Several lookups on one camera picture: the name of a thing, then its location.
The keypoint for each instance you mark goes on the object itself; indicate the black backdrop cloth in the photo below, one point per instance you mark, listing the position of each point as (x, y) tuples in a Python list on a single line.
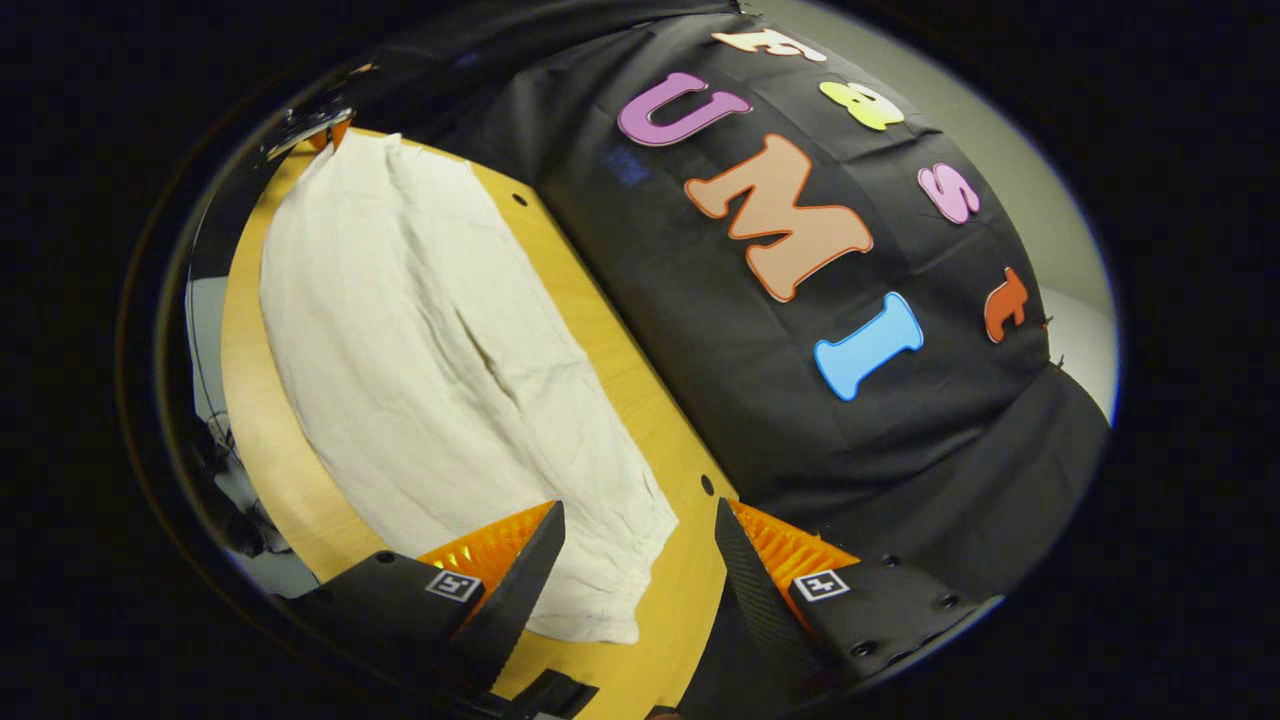
[(760, 400)]

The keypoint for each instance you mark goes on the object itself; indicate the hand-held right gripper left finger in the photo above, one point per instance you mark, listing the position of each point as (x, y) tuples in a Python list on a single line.
[(520, 590)]

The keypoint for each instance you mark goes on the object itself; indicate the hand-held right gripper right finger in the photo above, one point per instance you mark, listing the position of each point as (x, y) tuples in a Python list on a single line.
[(755, 600)]

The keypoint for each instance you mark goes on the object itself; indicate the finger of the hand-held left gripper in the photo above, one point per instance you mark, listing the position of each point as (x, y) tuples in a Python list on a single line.
[(335, 135)]

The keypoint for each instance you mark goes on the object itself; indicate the white jeans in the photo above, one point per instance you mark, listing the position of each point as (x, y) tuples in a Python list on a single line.
[(450, 380)]

